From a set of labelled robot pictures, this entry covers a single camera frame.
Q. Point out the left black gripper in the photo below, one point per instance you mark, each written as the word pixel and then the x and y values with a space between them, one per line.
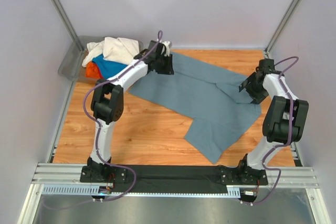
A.
pixel 168 68

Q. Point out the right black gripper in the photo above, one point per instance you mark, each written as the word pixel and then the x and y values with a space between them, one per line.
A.
pixel 256 97

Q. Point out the grey-blue t shirt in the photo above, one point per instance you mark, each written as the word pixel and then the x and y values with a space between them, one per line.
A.
pixel 207 94

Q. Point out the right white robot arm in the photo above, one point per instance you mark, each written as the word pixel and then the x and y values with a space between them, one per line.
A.
pixel 284 121

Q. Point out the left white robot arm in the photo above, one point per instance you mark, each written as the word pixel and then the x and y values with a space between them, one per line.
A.
pixel 108 102

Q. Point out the white t shirt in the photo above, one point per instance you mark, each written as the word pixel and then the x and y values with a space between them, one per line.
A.
pixel 121 50

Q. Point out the blue t shirt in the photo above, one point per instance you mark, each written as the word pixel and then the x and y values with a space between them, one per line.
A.
pixel 107 69

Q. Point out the orange t shirt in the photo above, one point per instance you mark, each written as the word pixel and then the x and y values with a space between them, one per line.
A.
pixel 92 71

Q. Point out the grey plastic bin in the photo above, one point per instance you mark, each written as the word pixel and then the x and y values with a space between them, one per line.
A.
pixel 71 66

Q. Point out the right aluminium corner post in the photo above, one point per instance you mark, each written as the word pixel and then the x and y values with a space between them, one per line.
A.
pixel 281 26

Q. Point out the aluminium corner post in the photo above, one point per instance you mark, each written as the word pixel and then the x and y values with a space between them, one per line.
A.
pixel 281 26
pixel 67 23

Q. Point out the grey slotted cable duct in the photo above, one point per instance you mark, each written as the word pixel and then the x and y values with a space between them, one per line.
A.
pixel 90 190

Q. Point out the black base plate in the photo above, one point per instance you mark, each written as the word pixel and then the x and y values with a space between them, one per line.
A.
pixel 173 179

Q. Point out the left aluminium corner post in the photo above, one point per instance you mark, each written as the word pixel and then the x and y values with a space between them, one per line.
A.
pixel 67 23

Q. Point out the aluminium rail frame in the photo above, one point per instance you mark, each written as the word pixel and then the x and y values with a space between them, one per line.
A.
pixel 48 173

